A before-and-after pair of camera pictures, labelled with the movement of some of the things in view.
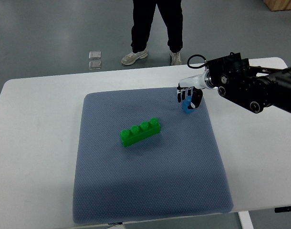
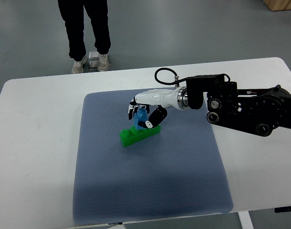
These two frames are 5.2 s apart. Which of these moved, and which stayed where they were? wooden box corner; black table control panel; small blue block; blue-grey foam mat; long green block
Moved: small blue block
Stayed: wooden box corner; long green block; black table control panel; blue-grey foam mat
